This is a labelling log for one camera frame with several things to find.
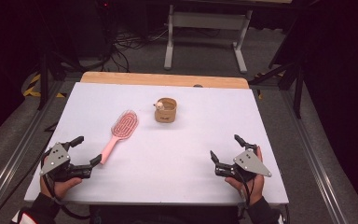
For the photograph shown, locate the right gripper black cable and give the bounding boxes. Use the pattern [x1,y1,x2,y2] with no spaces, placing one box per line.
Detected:
[238,175,256,208]

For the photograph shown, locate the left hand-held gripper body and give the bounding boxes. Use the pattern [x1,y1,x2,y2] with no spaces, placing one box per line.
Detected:
[39,142,93,183]

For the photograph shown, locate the tan storage basket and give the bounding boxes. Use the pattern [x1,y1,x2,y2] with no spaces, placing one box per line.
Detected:
[154,97,178,123]

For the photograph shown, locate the person's right hand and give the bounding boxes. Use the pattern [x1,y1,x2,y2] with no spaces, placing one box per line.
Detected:
[225,146,266,206]

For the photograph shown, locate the grey metal desk frame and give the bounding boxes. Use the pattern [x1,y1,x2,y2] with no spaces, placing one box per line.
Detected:
[163,4,254,75]

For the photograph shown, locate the aluminium floor rail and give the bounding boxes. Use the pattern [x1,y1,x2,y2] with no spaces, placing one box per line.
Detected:
[279,89,353,224]
[0,81,65,218]

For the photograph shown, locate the pink hairbrush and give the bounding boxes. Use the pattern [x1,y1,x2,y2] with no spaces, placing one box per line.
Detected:
[99,109,140,165]

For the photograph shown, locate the person's left hand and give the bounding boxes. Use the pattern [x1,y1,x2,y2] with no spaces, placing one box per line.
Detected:
[40,177,84,201]

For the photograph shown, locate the yellow black floor tape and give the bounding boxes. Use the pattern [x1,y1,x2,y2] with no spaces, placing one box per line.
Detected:
[22,73,67,99]

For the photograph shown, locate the black floor cables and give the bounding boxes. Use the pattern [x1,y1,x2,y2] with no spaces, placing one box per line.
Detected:
[103,26,171,73]

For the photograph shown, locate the black metal stand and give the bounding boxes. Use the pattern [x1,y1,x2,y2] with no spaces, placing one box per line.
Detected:
[249,46,307,119]
[35,43,82,111]

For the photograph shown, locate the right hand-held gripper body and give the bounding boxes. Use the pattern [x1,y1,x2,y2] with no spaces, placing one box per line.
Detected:
[214,146,273,183]

